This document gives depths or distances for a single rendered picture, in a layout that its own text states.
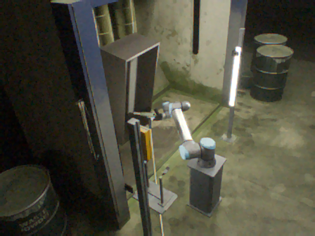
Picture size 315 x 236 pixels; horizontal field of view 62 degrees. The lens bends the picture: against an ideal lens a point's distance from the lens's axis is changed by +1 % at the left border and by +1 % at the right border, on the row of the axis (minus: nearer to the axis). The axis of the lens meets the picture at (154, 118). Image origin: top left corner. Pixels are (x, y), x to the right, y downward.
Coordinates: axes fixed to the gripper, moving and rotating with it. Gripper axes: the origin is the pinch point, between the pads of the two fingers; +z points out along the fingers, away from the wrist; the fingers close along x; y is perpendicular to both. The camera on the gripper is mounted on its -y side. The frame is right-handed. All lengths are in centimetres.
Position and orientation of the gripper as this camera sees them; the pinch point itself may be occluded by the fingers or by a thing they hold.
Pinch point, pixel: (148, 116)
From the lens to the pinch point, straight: 338.3
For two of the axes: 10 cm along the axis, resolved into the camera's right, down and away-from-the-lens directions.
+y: 0.8, 9.9, 1.2
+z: -8.1, 1.3, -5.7
